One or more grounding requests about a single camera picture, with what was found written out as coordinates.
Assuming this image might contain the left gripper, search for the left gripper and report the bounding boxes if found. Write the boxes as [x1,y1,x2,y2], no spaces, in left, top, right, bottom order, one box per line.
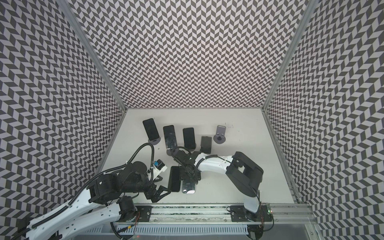
[121,172,172,205]

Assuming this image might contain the phone with teal case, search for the phone with teal case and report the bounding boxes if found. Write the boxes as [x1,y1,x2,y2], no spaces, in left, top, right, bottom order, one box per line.
[182,178,196,194]

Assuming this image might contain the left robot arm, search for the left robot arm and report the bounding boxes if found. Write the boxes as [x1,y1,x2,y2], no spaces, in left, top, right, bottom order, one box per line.
[13,160,171,240]

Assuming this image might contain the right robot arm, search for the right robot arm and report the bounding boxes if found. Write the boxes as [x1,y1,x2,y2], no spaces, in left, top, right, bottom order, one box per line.
[170,147,264,222]

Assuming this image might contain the black rectangular phone stand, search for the black rectangular phone stand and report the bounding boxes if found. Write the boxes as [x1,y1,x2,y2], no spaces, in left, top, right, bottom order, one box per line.
[200,136,212,154]

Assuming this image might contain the far left grey stand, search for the far left grey stand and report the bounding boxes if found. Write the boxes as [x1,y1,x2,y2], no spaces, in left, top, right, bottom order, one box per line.
[148,137,161,146]

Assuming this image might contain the grey stand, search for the grey stand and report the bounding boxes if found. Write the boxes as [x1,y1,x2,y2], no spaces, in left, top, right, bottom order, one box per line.
[213,125,226,145]
[148,137,161,146]

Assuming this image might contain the rightmost grey stand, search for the rightmost grey stand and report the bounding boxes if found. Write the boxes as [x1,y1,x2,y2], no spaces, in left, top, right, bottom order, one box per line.
[213,125,226,145]

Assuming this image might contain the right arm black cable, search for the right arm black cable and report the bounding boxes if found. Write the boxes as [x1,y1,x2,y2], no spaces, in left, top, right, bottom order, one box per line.
[170,146,229,184]

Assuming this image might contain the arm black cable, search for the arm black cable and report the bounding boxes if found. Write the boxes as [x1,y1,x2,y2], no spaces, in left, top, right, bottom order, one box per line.
[170,146,229,184]
[125,142,155,181]

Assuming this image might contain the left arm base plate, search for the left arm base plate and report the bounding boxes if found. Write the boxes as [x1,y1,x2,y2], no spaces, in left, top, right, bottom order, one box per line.
[131,205,153,223]

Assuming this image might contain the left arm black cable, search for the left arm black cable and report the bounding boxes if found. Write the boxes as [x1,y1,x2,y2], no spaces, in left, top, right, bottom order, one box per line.
[125,142,155,181]

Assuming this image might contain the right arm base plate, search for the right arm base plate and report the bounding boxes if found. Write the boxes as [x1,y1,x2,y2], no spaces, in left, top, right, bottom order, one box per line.
[227,205,273,223]

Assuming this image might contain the aluminium mounting rail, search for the aluminium mounting rail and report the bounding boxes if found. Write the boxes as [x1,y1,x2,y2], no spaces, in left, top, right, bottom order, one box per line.
[77,203,319,226]

